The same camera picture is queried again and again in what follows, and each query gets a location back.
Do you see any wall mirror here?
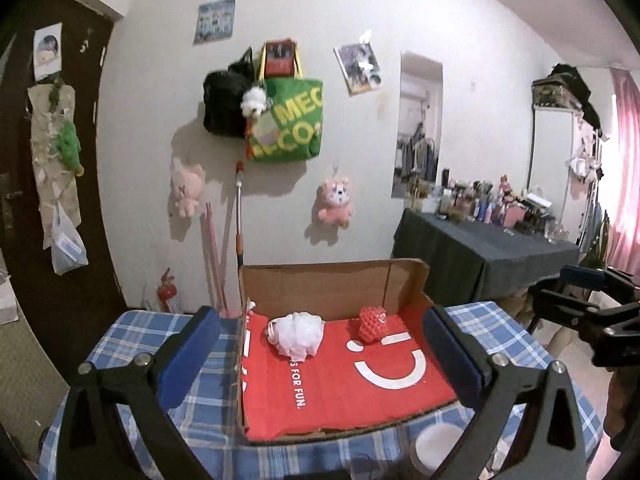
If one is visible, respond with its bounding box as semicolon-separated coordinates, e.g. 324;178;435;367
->
392;51;444;198

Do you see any mop handle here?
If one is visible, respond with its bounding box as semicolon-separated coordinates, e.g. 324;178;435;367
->
235;160;244;270

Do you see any white plastic bag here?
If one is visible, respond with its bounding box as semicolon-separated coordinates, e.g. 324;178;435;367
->
51;203;88;275

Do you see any pink plush on wall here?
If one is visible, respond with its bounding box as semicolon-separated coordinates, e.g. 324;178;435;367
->
171;164;206;218

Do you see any pink fox plush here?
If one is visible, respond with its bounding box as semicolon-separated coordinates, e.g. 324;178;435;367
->
317;178;352;230

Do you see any dark cloth side table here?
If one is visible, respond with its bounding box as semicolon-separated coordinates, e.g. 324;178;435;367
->
392;209;579;307

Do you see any large jar with dark contents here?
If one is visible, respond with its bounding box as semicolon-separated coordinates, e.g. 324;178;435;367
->
409;422;463;479

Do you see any person right hand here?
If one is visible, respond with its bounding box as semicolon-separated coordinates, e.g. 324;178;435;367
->
603;366;639;451

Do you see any white mesh bath pouf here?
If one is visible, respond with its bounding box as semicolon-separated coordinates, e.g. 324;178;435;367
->
266;312;326;363

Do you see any green tote bag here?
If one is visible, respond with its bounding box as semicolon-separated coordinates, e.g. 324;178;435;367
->
241;39;323;164

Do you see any red lined cardboard box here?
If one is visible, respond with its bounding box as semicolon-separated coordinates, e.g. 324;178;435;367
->
238;259;457;443

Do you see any white fridge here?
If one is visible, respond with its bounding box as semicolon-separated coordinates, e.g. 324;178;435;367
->
527;108;574;219

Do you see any dark wooden door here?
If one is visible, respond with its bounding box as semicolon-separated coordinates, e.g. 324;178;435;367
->
1;0;126;380

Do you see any black bag on wall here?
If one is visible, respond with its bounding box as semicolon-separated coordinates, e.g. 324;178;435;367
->
203;48;255;139

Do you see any blue plaid tablecloth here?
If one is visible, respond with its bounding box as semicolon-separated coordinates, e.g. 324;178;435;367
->
38;301;603;479

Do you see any green plush on door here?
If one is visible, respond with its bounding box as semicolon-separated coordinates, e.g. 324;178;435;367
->
55;120;85;177

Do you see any red foam net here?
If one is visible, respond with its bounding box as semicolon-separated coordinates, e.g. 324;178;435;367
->
358;307;388;344

